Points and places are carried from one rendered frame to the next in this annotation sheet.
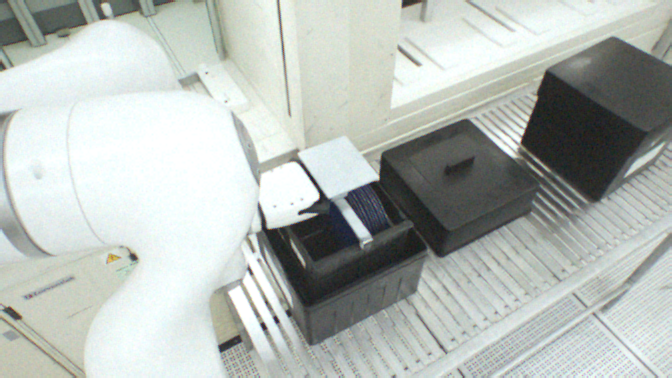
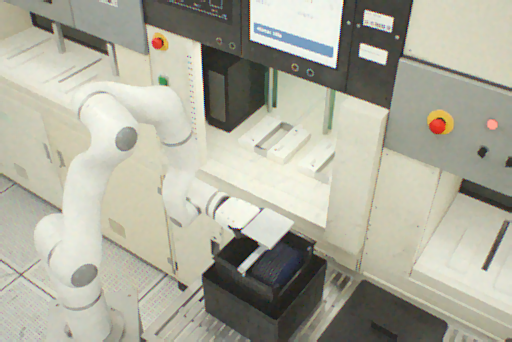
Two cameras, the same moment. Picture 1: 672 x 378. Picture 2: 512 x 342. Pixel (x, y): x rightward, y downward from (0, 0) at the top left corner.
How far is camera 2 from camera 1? 1.11 m
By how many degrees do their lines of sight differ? 45
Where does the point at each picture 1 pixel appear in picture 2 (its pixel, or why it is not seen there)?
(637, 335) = not seen: outside the picture
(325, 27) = (353, 167)
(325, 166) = (263, 222)
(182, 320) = (84, 163)
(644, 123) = not seen: outside the picture
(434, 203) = (336, 326)
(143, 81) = (150, 109)
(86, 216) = (86, 121)
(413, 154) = (376, 298)
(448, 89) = (474, 300)
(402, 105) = (424, 274)
